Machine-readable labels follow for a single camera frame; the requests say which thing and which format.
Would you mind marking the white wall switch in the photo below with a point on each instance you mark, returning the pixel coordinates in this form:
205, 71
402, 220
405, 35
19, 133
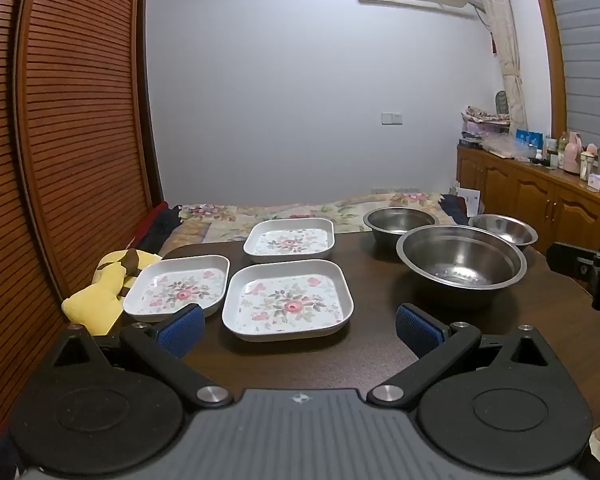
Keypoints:
391, 118

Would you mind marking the wooden slatted wardrobe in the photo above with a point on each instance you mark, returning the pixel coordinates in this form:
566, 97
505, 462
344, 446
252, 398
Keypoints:
80, 110

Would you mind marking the pile of floral cloth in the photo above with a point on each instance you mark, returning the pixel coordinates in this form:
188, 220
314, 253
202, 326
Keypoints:
485, 115

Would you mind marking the clear plastic bags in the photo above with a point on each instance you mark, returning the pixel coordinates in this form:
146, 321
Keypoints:
505, 147

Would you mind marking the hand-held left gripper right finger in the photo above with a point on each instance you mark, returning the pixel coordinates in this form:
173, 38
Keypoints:
415, 330

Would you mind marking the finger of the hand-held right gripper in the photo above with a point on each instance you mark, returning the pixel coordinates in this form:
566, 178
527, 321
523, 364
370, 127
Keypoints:
567, 260

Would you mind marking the floral bed blanket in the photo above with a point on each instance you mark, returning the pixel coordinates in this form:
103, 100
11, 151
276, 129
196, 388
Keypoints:
220, 220

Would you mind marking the blue and white box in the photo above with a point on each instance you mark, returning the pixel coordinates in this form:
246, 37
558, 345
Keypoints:
528, 138

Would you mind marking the small steel bowl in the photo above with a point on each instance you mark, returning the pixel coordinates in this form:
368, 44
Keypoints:
505, 230

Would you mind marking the large steel bowl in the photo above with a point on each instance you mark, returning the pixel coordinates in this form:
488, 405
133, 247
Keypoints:
460, 265

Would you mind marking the yellow plush toy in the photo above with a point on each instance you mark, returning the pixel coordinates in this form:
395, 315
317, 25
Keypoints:
95, 305

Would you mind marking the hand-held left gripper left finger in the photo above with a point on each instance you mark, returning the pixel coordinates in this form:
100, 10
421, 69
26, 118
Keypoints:
182, 327

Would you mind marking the medium deep steel bowl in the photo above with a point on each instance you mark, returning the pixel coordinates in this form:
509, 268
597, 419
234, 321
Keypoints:
400, 225

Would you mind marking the wooden cabinet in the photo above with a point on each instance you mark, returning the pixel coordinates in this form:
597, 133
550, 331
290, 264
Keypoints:
530, 195

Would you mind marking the grey fan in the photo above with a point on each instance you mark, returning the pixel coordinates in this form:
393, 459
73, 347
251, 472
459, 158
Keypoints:
501, 102

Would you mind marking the white papers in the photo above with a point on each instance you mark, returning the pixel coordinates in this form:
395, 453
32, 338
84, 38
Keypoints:
470, 200

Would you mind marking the dark blue cloth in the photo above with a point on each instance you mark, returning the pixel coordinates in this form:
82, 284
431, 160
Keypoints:
452, 210

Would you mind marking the white bottle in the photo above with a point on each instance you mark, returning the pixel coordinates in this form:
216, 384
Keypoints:
586, 167

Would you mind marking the red and navy bedding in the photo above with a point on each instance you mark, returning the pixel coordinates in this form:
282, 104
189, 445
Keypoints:
155, 230

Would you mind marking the cream curtain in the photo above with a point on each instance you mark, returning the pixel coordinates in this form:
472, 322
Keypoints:
510, 60

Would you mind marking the pink thermos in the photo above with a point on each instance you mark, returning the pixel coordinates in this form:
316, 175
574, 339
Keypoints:
572, 155

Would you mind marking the floral square white plate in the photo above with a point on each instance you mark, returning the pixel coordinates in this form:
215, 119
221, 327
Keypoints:
180, 285
290, 305
290, 242

